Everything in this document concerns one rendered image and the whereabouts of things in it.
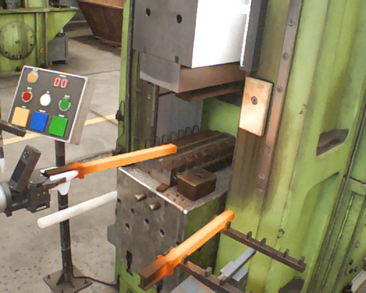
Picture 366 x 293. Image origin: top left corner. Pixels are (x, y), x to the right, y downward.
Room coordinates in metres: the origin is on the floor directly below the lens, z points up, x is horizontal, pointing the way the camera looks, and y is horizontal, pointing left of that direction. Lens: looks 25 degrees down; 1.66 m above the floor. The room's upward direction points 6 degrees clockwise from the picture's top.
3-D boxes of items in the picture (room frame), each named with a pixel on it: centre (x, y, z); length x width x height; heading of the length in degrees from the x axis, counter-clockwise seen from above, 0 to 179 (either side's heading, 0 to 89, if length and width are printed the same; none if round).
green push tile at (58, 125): (1.51, 0.52, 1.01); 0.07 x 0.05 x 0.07; 72
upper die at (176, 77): (1.49, -0.04, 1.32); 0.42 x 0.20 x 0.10; 137
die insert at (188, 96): (1.50, -0.08, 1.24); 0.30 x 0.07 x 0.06; 137
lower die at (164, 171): (1.49, -0.04, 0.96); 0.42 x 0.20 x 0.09; 137
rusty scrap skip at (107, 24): (8.40, 1.49, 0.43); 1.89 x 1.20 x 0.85; 47
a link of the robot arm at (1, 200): (0.78, 0.44, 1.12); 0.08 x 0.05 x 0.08; 47
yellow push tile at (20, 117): (1.57, 0.71, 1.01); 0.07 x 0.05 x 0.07; 72
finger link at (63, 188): (0.90, 0.30, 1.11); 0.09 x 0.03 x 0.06; 134
